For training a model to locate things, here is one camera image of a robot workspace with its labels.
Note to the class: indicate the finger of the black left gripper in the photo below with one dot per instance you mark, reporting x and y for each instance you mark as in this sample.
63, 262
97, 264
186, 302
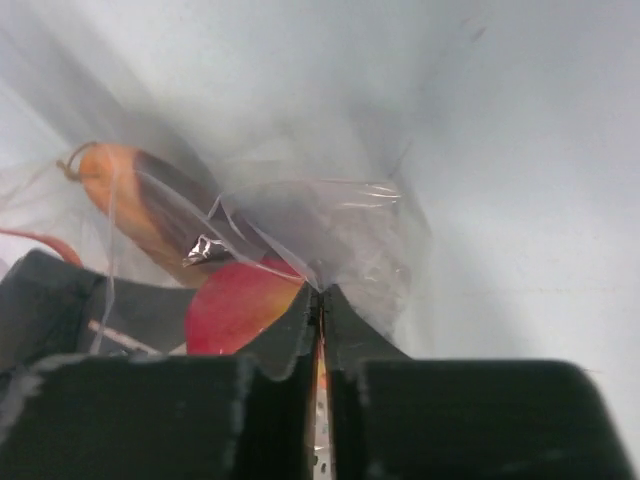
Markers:
51, 307

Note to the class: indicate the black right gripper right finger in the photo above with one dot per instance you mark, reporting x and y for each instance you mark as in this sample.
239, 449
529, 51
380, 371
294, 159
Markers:
394, 417

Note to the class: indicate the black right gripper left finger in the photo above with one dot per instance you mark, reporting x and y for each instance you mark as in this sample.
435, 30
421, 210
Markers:
243, 416

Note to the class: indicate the red fake apple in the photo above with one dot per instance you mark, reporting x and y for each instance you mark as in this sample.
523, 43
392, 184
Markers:
236, 304

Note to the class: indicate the clear zip top bag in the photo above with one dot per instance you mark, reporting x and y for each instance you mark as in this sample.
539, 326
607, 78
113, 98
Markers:
364, 238

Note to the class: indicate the fake sweet potato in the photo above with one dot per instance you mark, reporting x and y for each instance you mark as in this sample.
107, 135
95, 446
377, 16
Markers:
176, 219

